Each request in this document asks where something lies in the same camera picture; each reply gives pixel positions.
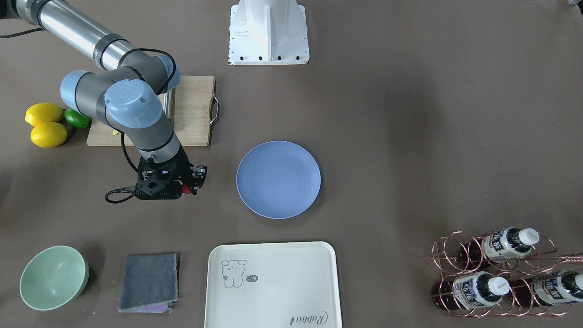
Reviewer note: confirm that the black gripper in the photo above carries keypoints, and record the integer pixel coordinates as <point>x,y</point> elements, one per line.
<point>198,175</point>

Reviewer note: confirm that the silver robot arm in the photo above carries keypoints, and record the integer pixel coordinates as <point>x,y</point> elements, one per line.
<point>125,97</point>

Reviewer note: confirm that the blue round plate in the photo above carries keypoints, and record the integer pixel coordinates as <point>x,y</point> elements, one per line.
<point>278,179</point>

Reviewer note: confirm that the wooden cutting board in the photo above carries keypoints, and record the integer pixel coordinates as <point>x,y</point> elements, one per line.
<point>193,108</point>

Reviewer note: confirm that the steel muddler black tip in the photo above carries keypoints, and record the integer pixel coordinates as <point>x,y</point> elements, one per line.
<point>168,104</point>

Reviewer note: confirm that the grey folded cloth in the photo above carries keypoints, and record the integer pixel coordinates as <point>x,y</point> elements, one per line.
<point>150,283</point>

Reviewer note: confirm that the green lime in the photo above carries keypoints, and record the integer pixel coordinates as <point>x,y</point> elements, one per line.
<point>77,120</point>

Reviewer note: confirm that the cream rabbit tray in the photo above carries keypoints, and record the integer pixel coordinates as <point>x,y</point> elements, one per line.
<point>273,285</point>

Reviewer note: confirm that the yellow lemon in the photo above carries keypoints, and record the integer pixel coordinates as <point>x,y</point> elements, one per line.
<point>48,135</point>
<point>43,112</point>

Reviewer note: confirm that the green bowl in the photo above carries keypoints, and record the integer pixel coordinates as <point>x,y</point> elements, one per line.
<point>53,278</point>

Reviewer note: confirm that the dark tea bottle near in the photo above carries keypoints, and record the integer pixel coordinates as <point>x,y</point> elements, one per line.
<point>469,291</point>

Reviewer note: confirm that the dark tea bottle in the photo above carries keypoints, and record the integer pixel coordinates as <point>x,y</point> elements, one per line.
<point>508,244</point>
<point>469,291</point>
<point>556,288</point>

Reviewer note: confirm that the dark tea bottle middle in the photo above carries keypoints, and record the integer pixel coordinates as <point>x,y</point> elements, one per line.
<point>508,244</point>

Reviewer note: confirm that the dark tea bottle far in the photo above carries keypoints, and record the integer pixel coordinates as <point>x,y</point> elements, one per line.
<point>556,288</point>

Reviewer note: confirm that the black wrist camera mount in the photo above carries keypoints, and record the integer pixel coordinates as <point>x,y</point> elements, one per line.
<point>155,184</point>

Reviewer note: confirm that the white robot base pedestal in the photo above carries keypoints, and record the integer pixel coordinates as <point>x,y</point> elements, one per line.
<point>268,32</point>

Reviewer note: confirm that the copper wire bottle rack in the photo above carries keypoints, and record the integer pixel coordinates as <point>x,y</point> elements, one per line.
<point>543,259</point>

